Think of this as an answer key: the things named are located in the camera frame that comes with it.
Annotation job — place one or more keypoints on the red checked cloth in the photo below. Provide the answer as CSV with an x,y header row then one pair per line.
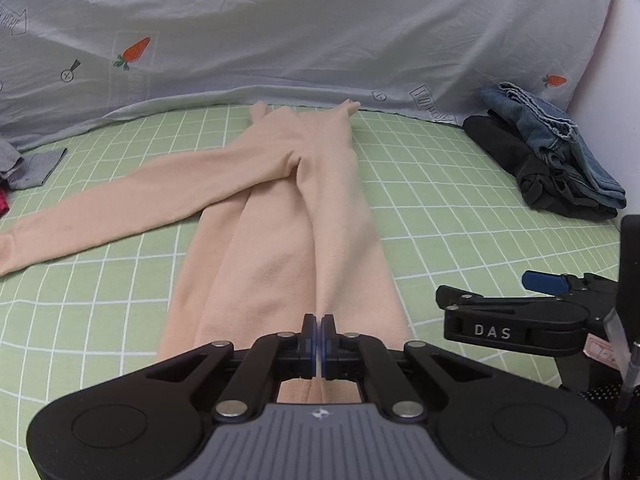
x,y
3,205

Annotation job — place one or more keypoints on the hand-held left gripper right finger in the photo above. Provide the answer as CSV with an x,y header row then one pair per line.
x,y
326,347

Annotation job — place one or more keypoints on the folded black garment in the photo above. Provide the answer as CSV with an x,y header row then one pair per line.
x,y
505,145

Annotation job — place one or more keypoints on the grey sweatshirt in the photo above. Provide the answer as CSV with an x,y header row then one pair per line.
x,y
35,167

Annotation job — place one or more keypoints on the green grid bed sheet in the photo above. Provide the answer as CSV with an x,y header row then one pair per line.
x,y
450,220

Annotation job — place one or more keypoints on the beige long-sleeved top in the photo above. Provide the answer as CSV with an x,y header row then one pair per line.
x,y
280,220

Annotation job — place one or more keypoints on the carrot print grey sheet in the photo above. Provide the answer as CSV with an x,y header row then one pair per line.
x,y
325,35

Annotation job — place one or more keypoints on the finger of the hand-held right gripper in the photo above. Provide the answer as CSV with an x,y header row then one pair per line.
x,y
542,281
500,296

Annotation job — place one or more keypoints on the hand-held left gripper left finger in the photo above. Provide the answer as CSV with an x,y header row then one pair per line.
x,y
311,347

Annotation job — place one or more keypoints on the folded blue jeans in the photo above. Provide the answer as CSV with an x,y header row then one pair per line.
x,y
555,140

